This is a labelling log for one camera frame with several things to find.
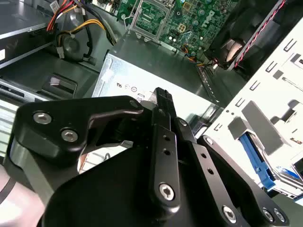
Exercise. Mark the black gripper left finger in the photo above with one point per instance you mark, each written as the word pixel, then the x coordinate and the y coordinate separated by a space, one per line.
pixel 54 123

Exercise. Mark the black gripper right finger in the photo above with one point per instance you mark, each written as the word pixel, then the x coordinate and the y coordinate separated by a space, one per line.
pixel 213 170

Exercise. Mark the hard disk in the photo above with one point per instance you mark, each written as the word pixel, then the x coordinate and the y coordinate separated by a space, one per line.
pixel 255 160

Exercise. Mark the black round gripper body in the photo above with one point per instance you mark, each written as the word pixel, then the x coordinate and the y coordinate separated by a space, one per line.
pixel 106 201

